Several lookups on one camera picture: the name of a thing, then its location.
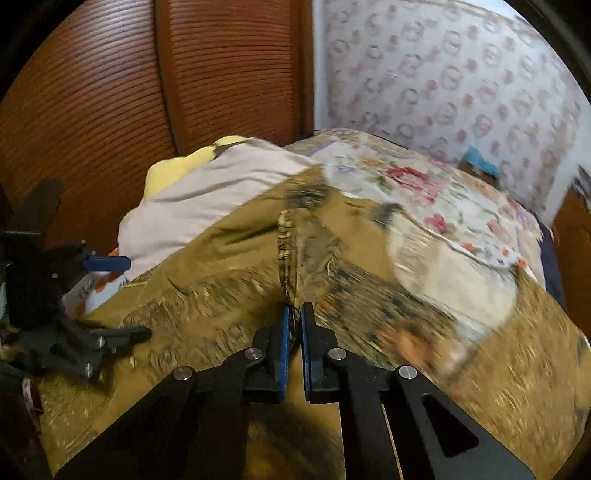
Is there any floral quilt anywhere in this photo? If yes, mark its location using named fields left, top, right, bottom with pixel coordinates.
left=287, top=129, right=545, bottom=284

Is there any navy blue blanket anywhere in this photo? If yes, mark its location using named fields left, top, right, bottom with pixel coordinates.
left=539, top=223, right=566, bottom=310

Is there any beige folded cloth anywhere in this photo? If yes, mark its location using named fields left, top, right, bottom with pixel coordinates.
left=118, top=138, right=317, bottom=281

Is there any orange print bed sheet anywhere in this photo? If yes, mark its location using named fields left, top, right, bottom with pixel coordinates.
left=62, top=250, right=128, bottom=319

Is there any circle pattern wall curtain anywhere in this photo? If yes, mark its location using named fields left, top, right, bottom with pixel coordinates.
left=312, top=1, right=590, bottom=222

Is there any brown patterned scarf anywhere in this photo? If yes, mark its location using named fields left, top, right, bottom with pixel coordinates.
left=38, top=164, right=591, bottom=480

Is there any yellow plush toy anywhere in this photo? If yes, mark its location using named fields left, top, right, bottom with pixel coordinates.
left=143, top=135, right=245, bottom=199

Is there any wooden sideboard cabinet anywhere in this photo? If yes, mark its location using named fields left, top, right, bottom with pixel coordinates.
left=552, top=190, right=591, bottom=337

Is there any blue item at headboard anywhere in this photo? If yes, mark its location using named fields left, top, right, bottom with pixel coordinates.
left=459, top=146, right=500, bottom=180

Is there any wooden louvered wardrobe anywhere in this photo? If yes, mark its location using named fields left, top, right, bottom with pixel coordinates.
left=1, top=1, right=314, bottom=253

